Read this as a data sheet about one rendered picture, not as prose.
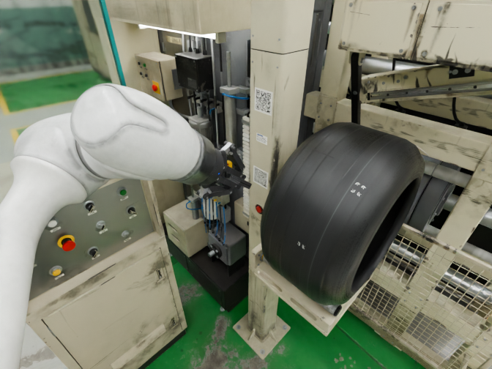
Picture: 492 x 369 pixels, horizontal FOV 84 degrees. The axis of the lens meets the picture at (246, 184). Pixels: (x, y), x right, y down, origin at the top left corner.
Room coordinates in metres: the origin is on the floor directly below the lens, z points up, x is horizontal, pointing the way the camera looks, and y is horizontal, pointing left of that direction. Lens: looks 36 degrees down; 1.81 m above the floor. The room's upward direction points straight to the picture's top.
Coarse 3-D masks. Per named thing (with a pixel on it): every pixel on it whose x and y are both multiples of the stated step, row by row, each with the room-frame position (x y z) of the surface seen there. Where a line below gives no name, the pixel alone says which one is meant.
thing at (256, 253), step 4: (260, 244) 0.77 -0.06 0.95; (256, 248) 0.75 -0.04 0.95; (260, 248) 0.75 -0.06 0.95; (252, 252) 0.73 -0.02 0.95; (256, 252) 0.73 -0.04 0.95; (260, 252) 0.74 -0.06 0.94; (252, 256) 0.73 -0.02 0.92; (256, 256) 0.72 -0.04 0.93; (260, 256) 0.74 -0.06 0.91; (252, 260) 0.73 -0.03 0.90; (256, 260) 0.72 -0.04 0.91; (260, 260) 0.73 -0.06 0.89; (252, 264) 0.73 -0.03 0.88; (256, 264) 0.72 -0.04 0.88
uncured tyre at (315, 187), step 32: (352, 128) 0.75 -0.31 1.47; (288, 160) 0.69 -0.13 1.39; (320, 160) 0.63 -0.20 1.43; (352, 160) 0.60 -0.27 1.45; (384, 160) 0.59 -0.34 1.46; (416, 160) 0.63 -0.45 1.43; (288, 192) 0.59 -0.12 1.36; (320, 192) 0.55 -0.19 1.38; (384, 192) 0.52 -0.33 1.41; (416, 192) 0.73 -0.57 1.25; (288, 224) 0.54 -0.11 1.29; (320, 224) 0.49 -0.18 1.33; (352, 224) 0.47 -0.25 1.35; (384, 224) 0.79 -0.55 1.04; (288, 256) 0.50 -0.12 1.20; (320, 256) 0.45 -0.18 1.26; (352, 256) 0.44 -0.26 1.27; (320, 288) 0.43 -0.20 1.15; (352, 288) 0.52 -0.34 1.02
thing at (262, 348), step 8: (240, 320) 0.95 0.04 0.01; (280, 320) 0.95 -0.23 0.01; (240, 328) 0.90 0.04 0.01; (248, 328) 0.89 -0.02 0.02; (280, 328) 0.90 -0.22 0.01; (288, 328) 0.90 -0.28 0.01; (240, 336) 0.85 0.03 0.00; (248, 336) 0.85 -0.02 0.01; (256, 336) 0.84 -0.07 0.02; (280, 336) 0.85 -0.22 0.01; (248, 344) 0.80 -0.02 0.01; (256, 344) 0.80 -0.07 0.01; (264, 344) 0.80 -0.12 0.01; (272, 344) 0.80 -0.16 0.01; (256, 352) 0.75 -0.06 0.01; (264, 352) 0.75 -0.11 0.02
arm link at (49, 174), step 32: (32, 128) 0.38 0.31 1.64; (64, 128) 0.35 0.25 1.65; (32, 160) 0.31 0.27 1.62; (64, 160) 0.32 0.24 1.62; (32, 192) 0.28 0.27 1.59; (64, 192) 0.30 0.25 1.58; (0, 224) 0.23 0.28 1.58; (32, 224) 0.25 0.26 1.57; (0, 256) 0.19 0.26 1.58; (32, 256) 0.21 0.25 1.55; (0, 288) 0.16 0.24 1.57; (0, 320) 0.13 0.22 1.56; (0, 352) 0.10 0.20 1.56
